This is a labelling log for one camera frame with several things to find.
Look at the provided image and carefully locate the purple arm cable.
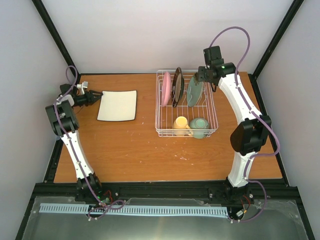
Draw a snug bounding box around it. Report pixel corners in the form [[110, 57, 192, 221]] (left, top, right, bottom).
[[209, 26, 280, 223], [53, 65, 127, 221]]

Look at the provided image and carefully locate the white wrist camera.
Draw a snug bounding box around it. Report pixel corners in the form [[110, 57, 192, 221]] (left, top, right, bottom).
[[203, 45, 224, 65], [76, 81, 88, 91]]

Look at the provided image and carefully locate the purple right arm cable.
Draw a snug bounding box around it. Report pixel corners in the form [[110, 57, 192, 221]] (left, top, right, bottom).
[[209, 26, 280, 223]]

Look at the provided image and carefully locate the teal floral plate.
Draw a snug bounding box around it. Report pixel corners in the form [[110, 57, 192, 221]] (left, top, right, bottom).
[[186, 73, 204, 107]]

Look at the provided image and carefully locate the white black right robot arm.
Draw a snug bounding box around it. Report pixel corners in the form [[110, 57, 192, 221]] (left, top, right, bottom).
[[197, 62, 271, 201]]

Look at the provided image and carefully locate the yellow mug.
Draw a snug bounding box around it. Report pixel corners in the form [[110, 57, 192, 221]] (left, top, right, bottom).
[[172, 116, 194, 137]]

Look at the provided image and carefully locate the light blue cable duct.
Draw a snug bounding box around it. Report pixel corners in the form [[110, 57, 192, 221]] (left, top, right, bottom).
[[38, 203, 228, 218]]

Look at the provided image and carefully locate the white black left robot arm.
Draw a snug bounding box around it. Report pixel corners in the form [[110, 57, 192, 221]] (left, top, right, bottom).
[[45, 82, 104, 202]]

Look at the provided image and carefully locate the black striped round plate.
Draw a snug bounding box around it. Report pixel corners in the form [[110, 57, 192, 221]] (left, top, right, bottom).
[[171, 67, 185, 108]]

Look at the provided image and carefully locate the green ceramic bowl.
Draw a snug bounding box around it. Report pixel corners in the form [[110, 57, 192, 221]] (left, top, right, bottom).
[[189, 117, 210, 139]]

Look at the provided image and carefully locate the pink plate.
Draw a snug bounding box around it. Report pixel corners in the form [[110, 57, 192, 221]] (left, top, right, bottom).
[[161, 71, 172, 107]]

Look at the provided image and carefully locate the white square plate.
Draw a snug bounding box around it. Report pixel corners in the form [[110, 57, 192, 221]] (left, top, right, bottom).
[[97, 90, 137, 122]]

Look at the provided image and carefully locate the white wire dish rack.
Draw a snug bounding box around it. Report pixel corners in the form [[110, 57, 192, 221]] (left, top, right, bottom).
[[154, 69, 219, 138]]

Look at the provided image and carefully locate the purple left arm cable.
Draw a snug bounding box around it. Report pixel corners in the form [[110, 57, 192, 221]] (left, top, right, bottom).
[[53, 65, 127, 221]]

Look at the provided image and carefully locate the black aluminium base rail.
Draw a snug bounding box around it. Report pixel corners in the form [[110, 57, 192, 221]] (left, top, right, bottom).
[[32, 182, 298, 203]]

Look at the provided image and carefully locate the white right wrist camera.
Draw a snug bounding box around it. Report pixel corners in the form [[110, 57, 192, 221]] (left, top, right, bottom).
[[203, 45, 224, 65]]

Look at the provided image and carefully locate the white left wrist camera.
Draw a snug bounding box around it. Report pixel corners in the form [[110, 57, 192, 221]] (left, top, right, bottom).
[[76, 81, 88, 91]]

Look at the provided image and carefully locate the black enclosure frame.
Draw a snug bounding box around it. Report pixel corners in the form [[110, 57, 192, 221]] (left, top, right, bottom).
[[16, 0, 303, 240]]

